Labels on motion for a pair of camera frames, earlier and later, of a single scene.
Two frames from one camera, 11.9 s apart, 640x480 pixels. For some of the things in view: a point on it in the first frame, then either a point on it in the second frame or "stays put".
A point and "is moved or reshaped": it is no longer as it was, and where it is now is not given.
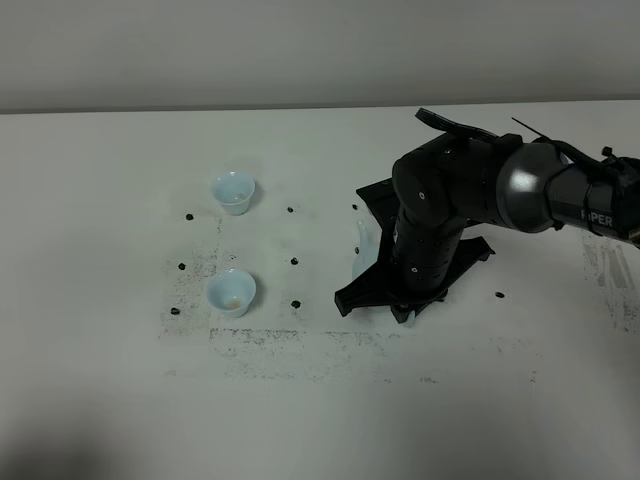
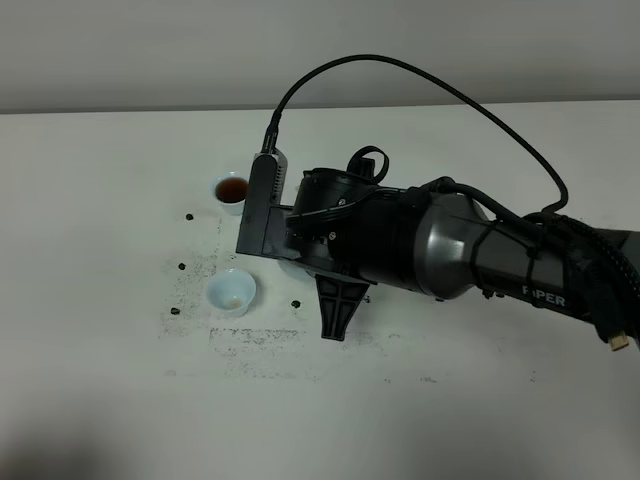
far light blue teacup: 234,190 stays put
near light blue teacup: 232,290 stays put
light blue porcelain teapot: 365,247 is moved or reshaped
